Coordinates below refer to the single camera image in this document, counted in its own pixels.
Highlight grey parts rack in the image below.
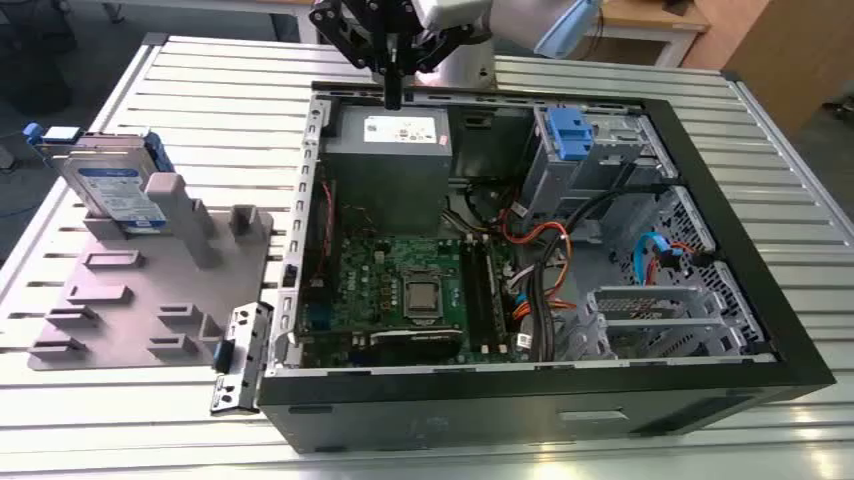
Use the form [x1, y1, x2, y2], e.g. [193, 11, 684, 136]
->
[24, 172, 279, 374]

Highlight black office chair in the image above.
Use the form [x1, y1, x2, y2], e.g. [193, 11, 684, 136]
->
[0, 0, 76, 117]

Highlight black yellow power wires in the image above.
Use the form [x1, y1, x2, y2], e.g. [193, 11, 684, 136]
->
[443, 177, 528, 236]

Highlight metal disk bay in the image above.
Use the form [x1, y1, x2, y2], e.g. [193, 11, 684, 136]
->
[586, 284, 755, 359]

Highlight CPU socket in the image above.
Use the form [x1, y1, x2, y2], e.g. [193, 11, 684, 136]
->
[396, 267, 449, 322]

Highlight brown wooden cabinet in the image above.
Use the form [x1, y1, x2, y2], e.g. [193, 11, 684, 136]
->
[683, 0, 854, 136]

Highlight blue drive cage latch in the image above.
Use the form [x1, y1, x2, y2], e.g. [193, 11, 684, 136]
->
[544, 107, 595, 162]

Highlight black RAM slot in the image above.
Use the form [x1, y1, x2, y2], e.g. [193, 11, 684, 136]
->
[461, 234, 492, 354]
[480, 233, 512, 351]

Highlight blue data wire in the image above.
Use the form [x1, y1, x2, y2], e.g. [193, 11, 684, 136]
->
[632, 232, 676, 290]

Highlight black open PC case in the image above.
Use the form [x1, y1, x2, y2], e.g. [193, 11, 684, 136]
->
[256, 79, 839, 454]

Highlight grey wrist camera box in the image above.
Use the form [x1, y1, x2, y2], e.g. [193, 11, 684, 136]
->
[411, 0, 496, 32]

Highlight black cable bundle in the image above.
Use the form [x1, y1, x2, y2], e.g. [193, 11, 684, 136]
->
[523, 182, 675, 364]

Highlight grey power supply unit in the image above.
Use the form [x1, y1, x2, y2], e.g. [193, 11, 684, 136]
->
[329, 102, 455, 236]

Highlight green motherboard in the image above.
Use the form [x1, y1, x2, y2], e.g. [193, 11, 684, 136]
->
[296, 234, 528, 366]

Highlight orange power wires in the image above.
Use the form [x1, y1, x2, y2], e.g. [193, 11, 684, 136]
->
[499, 219, 579, 321]

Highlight silver CPU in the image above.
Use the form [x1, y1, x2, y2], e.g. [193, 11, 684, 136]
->
[404, 280, 443, 309]

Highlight black graphics card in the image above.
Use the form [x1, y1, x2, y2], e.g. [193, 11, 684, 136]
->
[365, 327, 465, 364]

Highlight hard disk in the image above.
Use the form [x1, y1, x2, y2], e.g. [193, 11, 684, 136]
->
[22, 123, 179, 240]

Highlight metal expansion slot bracket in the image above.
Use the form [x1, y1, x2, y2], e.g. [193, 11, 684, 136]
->
[209, 299, 276, 417]

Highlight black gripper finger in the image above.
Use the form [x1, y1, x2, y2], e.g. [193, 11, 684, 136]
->
[392, 23, 483, 111]
[308, 0, 396, 111]

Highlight metal drive cage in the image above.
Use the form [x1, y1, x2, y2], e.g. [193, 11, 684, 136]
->
[519, 107, 675, 221]

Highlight blue bracket clip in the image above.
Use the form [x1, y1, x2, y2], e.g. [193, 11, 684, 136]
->
[211, 338, 236, 374]

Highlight red data wire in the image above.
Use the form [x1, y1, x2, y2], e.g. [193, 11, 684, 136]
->
[666, 241, 699, 274]

